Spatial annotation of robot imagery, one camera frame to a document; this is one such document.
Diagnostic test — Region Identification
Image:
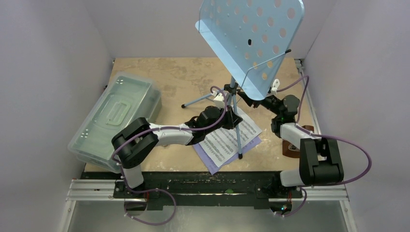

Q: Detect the purple cable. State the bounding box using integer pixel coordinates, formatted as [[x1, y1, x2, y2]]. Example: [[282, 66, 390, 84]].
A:
[[274, 75, 373, 218], [111, 86, 230, 226]]

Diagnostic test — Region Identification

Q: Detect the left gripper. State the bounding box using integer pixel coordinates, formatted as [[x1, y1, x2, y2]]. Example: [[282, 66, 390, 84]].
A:
[[205, 104, 242, 135]]

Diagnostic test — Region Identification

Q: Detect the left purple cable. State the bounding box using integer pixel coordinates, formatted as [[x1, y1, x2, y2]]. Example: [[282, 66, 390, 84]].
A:
[[111, 86, 230, 226]]

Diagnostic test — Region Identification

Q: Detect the white sheet music page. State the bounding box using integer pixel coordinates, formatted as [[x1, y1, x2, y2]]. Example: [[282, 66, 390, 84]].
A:
[[199, 108, 262, 157]]

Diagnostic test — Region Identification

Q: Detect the clear plastic storage bin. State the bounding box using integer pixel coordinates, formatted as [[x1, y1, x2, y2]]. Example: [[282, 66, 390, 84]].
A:
[[68, 72, 162, 173]]

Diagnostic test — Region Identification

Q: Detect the light blue music stand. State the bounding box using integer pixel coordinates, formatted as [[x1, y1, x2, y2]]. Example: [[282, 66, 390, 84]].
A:
[[181, 0, 305, 160]]

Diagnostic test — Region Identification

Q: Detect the purple paper sheet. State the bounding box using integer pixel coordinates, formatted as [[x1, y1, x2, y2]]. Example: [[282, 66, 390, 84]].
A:
[[193, 136, 262, 174]]

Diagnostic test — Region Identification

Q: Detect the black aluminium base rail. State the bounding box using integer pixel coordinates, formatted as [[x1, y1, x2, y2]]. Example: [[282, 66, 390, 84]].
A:
[[67, 171, 348, 211]]

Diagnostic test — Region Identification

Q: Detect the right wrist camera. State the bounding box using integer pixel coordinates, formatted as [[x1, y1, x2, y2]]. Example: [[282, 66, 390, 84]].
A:
[[270, 79, 280, 95]]

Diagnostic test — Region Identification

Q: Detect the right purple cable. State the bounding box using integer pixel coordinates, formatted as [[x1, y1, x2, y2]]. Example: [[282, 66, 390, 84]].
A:
[[274, 75, 373, 218]]

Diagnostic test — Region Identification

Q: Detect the brown metronome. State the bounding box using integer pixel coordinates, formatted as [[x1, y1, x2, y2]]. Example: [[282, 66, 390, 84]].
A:
[[280, 123, 317, 159]]

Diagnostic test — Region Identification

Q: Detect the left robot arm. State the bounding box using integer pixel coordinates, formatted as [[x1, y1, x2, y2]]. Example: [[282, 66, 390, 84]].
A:
[[111, 106, 243, 198]]

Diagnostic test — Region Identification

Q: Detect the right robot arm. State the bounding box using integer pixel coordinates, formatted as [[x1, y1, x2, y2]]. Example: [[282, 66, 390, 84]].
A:
[[237, 90, 344, 197]]

